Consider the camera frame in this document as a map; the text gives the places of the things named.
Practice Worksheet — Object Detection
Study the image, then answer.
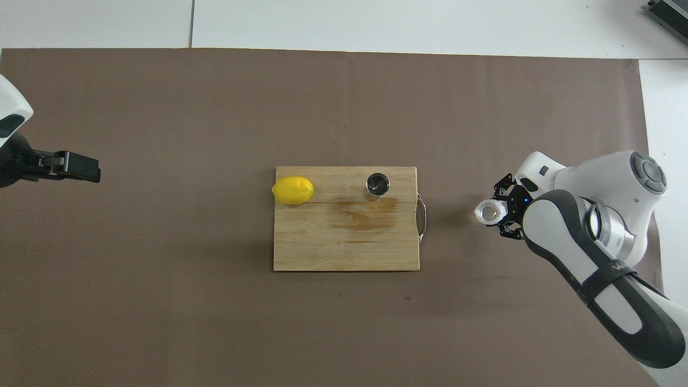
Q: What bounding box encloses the brown paper table mat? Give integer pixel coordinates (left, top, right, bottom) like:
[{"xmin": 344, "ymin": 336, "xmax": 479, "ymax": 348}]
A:
[{"xmin": 0, "ymin": 47, "xmax": 675, "ymax": 387}]

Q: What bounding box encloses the yellow lemon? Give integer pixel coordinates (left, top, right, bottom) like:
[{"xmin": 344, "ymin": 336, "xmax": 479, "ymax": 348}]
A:
[{"xmin": 271, "ymin": 176, "xmax": 316, "ymax": 206}]

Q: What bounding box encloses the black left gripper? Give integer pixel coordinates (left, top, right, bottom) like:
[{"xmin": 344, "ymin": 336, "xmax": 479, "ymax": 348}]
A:
[{"xmin": 0, "ymin": 132, "xmax": 102, "ymax": 189}]

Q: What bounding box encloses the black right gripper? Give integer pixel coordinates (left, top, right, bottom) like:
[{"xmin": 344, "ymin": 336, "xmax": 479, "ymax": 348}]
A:
[{"xmin": 486, "ymin": 172, "xmax": 534, "ymax": 240}]

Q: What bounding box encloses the wooden cutting board, metal handle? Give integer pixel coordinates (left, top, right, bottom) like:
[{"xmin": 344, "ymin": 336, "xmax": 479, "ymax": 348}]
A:
[{"xmin": 273, "ymin": 166, "xmax": 428, "ymax": 272}]

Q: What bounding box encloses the clear textured glass cup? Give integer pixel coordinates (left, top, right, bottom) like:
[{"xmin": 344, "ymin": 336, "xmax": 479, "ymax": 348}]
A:
[{"xmin": 474, "ymin": 199, "xmax": 508, "ymax": 225}]

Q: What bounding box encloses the steel double jigger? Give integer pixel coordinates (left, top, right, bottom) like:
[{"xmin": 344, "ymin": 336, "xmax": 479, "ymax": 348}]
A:
[{"xmin": 365, "ymin": 173, "xmax": 391, "ymax": 203}]

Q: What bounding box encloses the grey ribbed metal device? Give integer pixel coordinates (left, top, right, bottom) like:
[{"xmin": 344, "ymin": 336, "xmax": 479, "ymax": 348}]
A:
[{"xmin": 645, "ymin": 0, "xmax": 688, "ymax": 32}]

